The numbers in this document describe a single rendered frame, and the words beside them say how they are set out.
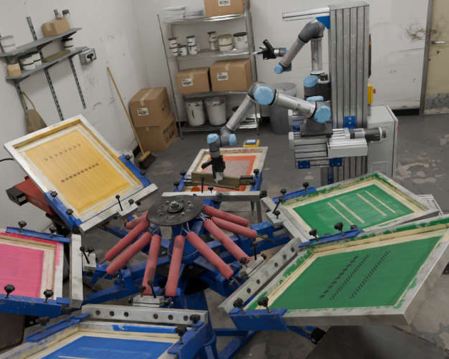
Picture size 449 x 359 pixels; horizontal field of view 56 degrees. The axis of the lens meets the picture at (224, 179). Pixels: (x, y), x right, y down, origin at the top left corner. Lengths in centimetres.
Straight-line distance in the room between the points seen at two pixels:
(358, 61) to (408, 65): 346
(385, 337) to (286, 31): 504
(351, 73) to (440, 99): 382
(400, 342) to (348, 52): 193
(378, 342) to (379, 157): 175
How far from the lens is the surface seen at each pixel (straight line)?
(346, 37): 313
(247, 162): 342
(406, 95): 674
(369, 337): 201
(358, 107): 328
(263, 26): 644
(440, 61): 675
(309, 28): 346
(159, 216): 223
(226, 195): 283
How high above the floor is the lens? 245
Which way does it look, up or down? 28 degrees down
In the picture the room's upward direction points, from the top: 9 degrees counter-clockwise
